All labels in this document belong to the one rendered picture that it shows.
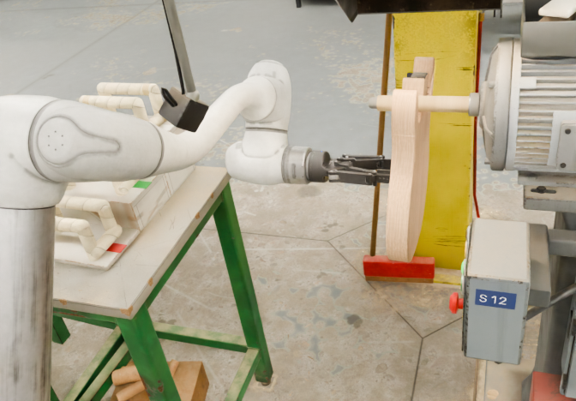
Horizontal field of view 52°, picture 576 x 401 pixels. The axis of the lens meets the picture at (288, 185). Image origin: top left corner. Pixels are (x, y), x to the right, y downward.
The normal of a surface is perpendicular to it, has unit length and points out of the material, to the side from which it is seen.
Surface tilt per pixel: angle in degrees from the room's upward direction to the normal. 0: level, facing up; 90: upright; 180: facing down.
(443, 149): 90
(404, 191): 49
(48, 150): 53
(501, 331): 90
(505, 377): 24
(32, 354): 80
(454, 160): 90
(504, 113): 70
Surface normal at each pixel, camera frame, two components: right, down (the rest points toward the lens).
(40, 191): 0.65, 0.47
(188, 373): -0.14, -0.83
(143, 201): 0.93, 0.08
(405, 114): -0.32, 0.35
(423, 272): -0.21, 0.56
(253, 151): -0.33, -0.11
